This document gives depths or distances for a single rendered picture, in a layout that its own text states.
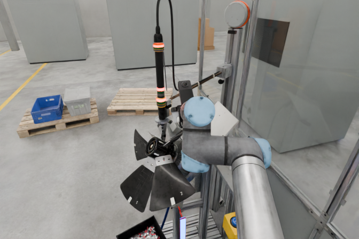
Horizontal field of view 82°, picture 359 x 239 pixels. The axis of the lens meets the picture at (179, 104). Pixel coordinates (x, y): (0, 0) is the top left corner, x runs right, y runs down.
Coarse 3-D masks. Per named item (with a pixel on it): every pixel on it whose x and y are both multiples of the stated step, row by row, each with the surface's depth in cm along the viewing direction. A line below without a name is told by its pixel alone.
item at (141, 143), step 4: (136, 132) 143; (136, 136) 143; (140, 136) 137; (136, 140) 143; (140, 140) 137; (144, 140) 132; (136, 144) 144; (140, 144) 138; (144, 144) 133; (136, 148) 145; (140, 148) 140; (144, 148) 134; (140, 152) 141; (144, 152) 136; (136, 156) 146; (140, 156) 142; (144, 156) 138
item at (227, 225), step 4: (232, 212) 97; (224, 216) 96; (228, 216) 95; (232, 216) 95; (224, 220) 96; (228, 220) 93; (224, 224) 97; (228, 224) 93; (232, 224) 92; (224, 228) 98; (228, 228) 93; (232, 228) 90; (236, 228) 90; (228, 232) 94; (232, 232) 89; (236, 232) 89; (228, 236) 95; (232, 236) 90; (236, 236) 88
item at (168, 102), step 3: (168, 99) 98; (168, 102) 97; (168, 105) 98; (165, 108) 98; (168, 108) 99; (168, 111) 100; (165, 114) 100; (168, 114) 100; (156, 117) 100; (165, 117) 100; (168, 117) 100; (156, 120) 98; (159, 120) 98; (162, 120) 98; (165, 120) 98; (168, 120) 98; (159, 123) 97; (162, 123) 97; (165, 123) 97
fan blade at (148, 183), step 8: (144, 168) 119; (136, 176) 120; (144, 176) 118; (152, 176) 118; (128, 184) 122; (136, 184) 119; (144, 184) 118; (128, 192) 121; (136, 192) 118; (144, 192) 117; (144, 200) 116; (136, 208) 116; (144, 208) 115
